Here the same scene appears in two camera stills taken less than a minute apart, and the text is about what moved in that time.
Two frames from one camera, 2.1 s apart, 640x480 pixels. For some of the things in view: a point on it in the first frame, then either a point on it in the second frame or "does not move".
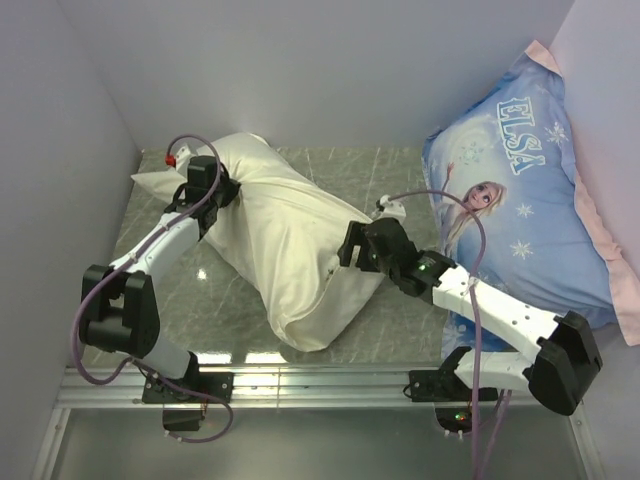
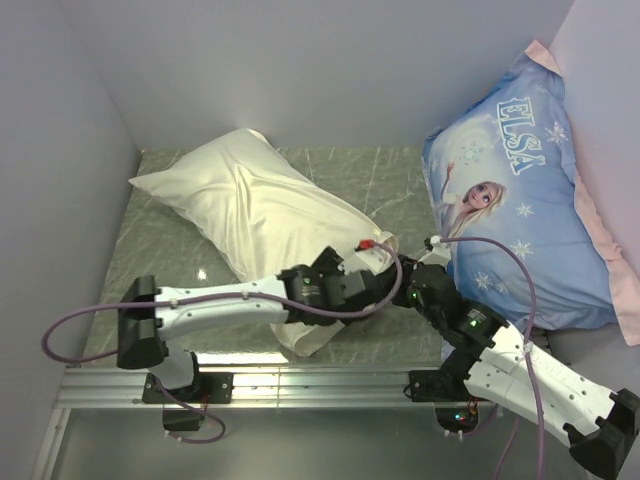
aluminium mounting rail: [95, 388] does not move
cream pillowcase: [280, 235] does not move
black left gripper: [232, 189] → [329, 266]
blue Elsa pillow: [509, 211] does not move
